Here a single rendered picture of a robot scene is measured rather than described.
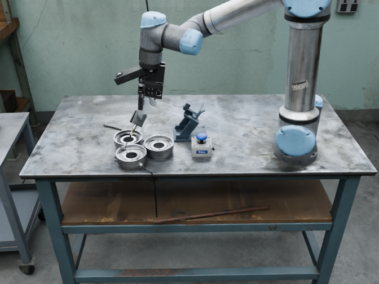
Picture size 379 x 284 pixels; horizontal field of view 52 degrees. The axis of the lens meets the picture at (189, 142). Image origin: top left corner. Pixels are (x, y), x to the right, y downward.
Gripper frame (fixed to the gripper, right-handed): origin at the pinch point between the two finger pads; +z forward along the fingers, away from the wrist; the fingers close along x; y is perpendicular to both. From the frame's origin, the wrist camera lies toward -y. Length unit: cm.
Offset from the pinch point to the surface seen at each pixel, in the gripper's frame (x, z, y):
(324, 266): -15, 54, 81
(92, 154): -6.2, 15.1, -15.4
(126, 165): -16.2, 11.1, -1.9
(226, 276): -15, 65, 42
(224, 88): 156, 58, 54
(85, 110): 27.3, 16.9, -25.2
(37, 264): 10, 100, -47
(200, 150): -8.5, 7.0, 22.6
